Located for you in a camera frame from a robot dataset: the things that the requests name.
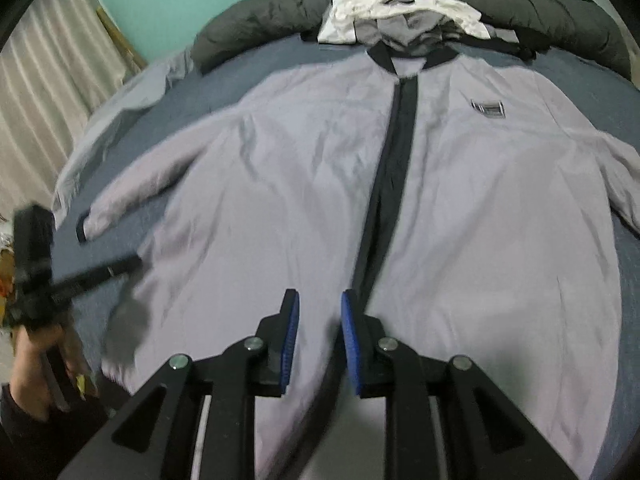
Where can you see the wooden frame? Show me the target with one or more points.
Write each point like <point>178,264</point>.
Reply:
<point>120,40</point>

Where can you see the grey garment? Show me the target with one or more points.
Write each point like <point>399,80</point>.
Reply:
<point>415,25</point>

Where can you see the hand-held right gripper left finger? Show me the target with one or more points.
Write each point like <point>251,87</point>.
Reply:
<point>290,340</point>

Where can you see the white garment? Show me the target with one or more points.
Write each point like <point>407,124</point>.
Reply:
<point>345,20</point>

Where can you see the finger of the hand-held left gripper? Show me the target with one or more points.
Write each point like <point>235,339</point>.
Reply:
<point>100,275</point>

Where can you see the light grey bedsheet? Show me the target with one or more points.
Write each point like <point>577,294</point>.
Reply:
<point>115,110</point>

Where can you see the dark grey duvet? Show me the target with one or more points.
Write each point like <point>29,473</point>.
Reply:
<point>260,20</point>

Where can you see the beige curtain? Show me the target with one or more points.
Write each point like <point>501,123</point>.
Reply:
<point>50,85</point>

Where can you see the black garment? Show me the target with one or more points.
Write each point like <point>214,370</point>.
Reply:
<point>530,40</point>

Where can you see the person's left hand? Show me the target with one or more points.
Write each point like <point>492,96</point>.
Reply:
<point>27,365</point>

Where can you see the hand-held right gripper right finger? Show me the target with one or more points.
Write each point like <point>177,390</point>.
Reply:
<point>350,345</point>

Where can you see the grey and black jacket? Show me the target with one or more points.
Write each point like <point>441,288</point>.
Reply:
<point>475,210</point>

